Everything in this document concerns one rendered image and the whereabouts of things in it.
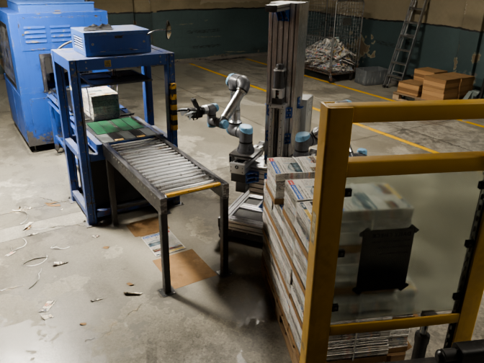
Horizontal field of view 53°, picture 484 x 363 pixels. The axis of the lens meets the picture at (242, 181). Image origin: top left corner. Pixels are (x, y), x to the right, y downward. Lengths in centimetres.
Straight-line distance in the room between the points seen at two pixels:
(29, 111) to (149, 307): 378
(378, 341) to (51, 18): 536
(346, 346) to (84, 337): 176
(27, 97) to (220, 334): 433
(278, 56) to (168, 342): 232
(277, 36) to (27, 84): 367
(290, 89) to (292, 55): 28
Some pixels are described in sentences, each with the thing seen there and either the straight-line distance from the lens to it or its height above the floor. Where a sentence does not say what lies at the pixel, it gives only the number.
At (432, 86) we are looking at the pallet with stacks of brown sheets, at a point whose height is 40.
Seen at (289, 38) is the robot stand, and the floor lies 177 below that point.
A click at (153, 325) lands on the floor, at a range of 355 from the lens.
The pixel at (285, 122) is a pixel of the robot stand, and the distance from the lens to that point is 411.
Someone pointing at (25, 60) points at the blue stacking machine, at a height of 119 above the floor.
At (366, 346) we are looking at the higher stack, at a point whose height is 49.
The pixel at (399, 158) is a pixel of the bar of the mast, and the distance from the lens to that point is 182.
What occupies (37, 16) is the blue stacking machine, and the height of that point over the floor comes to 171.
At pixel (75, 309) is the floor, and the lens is 381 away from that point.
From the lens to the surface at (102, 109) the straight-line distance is 530.
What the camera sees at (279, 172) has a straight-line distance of 316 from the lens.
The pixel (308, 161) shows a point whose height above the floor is 106.
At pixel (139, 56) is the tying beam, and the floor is 154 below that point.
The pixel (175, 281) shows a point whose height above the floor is 0.
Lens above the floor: 226
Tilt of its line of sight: 24 degrees down
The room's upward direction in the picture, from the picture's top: 1 degrees clockwise
